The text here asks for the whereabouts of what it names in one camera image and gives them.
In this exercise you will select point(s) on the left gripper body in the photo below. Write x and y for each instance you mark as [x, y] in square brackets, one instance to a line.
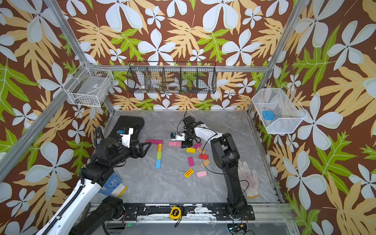
[124, 153]

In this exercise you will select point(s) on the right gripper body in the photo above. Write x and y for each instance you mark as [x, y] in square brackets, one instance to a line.
[188, 142]

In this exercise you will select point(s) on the magenta block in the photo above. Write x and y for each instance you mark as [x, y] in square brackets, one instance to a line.
[191, 161]
[152, 141]
[197, 145]
[159, 141]

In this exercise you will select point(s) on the green block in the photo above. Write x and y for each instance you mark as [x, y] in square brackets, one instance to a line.
[159, 155]

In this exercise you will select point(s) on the blue block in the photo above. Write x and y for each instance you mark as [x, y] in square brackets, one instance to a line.
[158, 164]

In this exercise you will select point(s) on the yellow red striped block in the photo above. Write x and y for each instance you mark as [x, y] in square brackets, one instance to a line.
[188, 173]

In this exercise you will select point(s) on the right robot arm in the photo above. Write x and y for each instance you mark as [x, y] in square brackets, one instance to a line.
[226, 157]

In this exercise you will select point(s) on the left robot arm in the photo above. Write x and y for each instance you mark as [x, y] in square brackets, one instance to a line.
[92, 179]

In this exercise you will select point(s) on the patterned wooden block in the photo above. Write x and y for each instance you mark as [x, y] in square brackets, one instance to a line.
[201, 150]

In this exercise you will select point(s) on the blue knit glove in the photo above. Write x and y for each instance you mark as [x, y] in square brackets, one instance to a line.
[113, 186]

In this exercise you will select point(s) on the black plastic case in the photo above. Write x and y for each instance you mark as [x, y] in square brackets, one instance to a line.
[128, 121]

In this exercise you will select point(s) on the tan wooden block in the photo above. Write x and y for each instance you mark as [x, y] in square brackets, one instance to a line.
[205, 163]

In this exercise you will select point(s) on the light pink block bottom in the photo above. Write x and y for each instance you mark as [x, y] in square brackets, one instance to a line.
[201, 174]

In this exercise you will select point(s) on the blue object in basket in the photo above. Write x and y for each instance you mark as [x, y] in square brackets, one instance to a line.
[268, 115]

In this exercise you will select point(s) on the white work glove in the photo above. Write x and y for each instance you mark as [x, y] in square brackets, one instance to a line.
[248, 180]

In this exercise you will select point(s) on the yellow tape measure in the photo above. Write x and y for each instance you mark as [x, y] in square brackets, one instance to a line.
[175, 213]

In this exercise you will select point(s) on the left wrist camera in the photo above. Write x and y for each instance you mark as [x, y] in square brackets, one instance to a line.
[125, 136]

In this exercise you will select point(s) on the black wire basket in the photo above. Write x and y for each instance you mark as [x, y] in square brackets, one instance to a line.
[172, 77]

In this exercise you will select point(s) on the white wire basket left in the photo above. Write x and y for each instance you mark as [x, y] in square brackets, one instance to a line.
[89, 86]

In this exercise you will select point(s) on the white wire basket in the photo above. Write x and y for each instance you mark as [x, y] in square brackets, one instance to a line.
[287, 109]
[89, 86]

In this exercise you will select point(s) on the white wire basket right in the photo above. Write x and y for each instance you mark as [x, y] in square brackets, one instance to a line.
[287, 109]

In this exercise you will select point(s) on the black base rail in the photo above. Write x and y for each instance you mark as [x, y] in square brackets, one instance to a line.
[200, 211]

